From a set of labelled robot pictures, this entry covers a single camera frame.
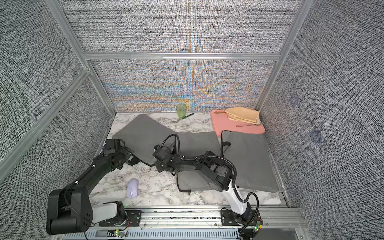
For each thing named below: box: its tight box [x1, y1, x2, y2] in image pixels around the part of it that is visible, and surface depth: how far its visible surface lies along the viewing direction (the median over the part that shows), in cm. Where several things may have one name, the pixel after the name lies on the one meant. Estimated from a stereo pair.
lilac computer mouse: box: [126, 178, 139, 199], surface depth 83 cm
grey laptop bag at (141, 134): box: [112, 114, 176, 164], surface depth 112 cm
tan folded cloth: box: [224, 106, 260, 125], surface depth 120 cm
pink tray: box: [210, 109, 266, 137], surface depth 116 cm
